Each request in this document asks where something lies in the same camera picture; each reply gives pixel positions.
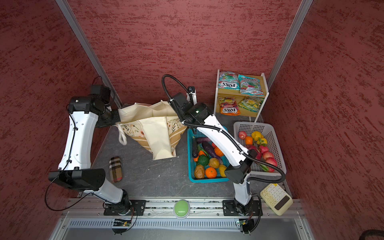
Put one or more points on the yellow bell pepper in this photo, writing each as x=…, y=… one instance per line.
x=256, y=136

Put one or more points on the orange tangerine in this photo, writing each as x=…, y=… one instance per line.
x=211, y=173

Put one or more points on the cream canvas grocery bag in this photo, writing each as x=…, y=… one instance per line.
x=156, y=128

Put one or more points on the teal candy bag right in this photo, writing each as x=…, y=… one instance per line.
x=250, y=86

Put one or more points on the teal plastic basket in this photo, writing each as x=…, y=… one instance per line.
x=192, y=163

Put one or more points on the potato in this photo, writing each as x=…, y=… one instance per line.
x=199, y=172

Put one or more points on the teal candy bag left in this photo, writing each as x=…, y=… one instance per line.
x=229, y=80

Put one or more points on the orange pumpkin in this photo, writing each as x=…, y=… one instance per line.
x=218, y=152

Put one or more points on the yellow corn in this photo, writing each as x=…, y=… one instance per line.
x=222, y=169

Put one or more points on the green push button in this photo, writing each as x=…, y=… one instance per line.
x=182, y=209

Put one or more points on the green yellow candy bag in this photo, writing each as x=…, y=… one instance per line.
x=252, y=104

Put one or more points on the white plastic basket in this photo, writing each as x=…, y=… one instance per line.
x=268, y=132

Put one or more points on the pink dragon fruit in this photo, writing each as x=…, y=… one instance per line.
x=253, y=148

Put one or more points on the small red apple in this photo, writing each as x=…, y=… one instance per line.
x=242, y=135

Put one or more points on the purple eggplant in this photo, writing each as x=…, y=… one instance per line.
x=211, y=151

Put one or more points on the white wooden shelf rack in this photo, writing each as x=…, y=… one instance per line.
x=256, y=117

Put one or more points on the plaid case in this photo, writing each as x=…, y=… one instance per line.
x=116, y=171

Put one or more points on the cream calculator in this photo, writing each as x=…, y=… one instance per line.
x=276, y=198

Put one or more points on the orange fruit white basket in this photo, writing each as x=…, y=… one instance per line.
x=249, y=140

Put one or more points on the teal candy bag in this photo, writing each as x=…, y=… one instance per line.
x=229, y=80
x=250, y=86

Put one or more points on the orange candy bag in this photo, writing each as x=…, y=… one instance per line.
x=229, y=106

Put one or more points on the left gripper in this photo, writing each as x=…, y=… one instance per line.
x=116, y=119

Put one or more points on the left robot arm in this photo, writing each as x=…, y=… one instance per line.
x=75, y=169

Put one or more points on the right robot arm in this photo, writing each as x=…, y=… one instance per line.
x=198, y=116

